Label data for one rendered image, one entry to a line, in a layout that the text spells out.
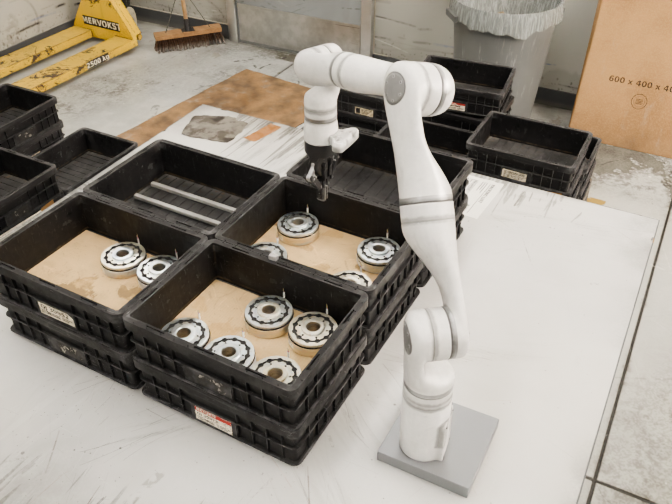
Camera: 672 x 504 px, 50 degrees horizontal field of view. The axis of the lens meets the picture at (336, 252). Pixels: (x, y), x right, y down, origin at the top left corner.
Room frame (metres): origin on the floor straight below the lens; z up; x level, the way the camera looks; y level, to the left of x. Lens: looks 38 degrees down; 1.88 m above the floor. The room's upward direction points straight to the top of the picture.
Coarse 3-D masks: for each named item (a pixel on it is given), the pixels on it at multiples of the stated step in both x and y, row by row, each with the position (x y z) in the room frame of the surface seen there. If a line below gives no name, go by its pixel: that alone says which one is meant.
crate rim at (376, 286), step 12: (288, 180) 1.52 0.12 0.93; (300, 180) 1.51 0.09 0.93; (264, 192) 1.46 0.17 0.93; (336, 192) 1.46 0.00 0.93; (252, 204) 1.41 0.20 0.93; (372, 204) 1.40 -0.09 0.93; (240, 216) 1.36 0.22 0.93; (228, 228) 1.31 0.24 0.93; (228, 240) 1.26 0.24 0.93; (264, 252) 1.22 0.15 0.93; (396, 252) 1.22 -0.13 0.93; (408, 252) 1.24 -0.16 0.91; (288, 264) 1.18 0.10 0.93; (300, 264) 1.18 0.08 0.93; (396, 264) 1.19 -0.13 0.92; (324, 276) 1.14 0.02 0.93; (336, 276) 1.14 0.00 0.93; (384, 276) 1.14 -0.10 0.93; (360, 288) 1.10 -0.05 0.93; (372, 288) 1.10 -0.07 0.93
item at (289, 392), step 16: (208, 240) 1.26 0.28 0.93; (192, 256) 1.21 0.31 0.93; (256, 256) 1.21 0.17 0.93; (176, 272) 1.15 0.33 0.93; (304, 272) 1.15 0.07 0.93; (160, 288) 1.10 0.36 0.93; (336, 288) 1.11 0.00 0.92; (352, 288) 1.10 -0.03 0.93; (144, 304) 1.06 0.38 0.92; (128, 320) 1.01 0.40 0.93; (352, 320) 1.01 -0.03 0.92; (144, 336) 0.99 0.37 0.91; (160, 336) 0.96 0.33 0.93; (176, 336) 0.96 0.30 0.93; (336, 336) 0.96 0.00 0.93; (192, 352) 0.93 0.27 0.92; (208, 352) 0.92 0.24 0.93; (320, 352) 0.92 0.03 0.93; (224, 368) 0.89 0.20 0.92; (240, 368) 0.88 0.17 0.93; (304, 368) 0.88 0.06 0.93; (320, 368) 0.90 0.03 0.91; (256, 384) 0.86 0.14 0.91; (272, 384) 0.84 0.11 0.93; (304, 384) 0.85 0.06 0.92
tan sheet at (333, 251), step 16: (272, 240) 1.40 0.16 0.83; (320, 240) 1.40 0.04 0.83; (336, 240) 1.40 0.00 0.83; (352, 240) 1.40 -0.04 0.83; (288, 256) 1.33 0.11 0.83; (304, 256) 1.33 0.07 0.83; (320, 256) 1.33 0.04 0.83; (336, 256) 1.33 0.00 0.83; (352, 256) 1.33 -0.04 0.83; (336, 272) 1.27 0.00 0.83; (368, 272) 1.27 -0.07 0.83
